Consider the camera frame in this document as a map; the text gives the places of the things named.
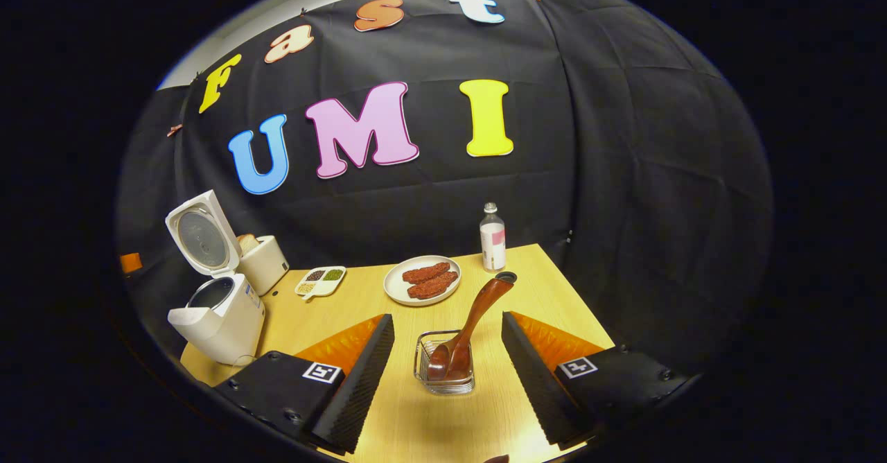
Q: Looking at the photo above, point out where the white toaster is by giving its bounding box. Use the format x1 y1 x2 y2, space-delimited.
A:
236 234 290 296

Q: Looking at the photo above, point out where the black backdrop cloth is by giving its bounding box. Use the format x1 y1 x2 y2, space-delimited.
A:
114 0 773 381

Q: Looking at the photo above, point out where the white rice cooker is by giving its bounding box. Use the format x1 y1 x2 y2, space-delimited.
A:
165 189 267 367

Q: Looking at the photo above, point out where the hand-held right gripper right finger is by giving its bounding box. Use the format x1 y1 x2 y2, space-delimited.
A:
500 311 694 450

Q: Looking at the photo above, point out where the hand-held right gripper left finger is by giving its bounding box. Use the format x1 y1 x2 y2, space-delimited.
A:
213 313 396 455

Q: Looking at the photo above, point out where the brown wooden spoon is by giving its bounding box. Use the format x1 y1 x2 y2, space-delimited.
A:
427 277 515 382

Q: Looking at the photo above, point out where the white round plate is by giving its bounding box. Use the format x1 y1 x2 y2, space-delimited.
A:
383 255 462 307

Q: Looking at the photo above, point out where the white divided grain dish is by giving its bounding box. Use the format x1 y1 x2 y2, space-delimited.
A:
294 265 347 302

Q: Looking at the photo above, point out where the clear bottle with pink label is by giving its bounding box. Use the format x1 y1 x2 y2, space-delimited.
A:
480 202 507 272

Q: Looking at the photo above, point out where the clear wire chopstick holder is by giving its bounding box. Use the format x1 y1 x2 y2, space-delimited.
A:
414 330 476 396

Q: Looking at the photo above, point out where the red meat piece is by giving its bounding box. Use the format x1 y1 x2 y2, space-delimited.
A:
407 271 459 301
403 262 451 285

